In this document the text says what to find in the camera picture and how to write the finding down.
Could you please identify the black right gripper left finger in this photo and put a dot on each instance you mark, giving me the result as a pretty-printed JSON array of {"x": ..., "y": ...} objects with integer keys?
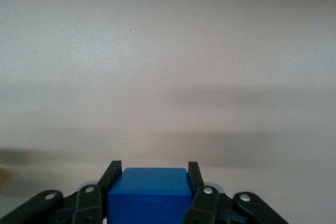
[{"x": 86, "y": 203}]

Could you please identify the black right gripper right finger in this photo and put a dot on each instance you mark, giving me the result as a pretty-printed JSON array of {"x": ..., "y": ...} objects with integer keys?
[{"x": 207, "y": 205}]

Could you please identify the blue wooden cube block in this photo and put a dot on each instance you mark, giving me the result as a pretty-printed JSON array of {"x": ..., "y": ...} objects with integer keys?
[{"x": 149, "y": 195}]

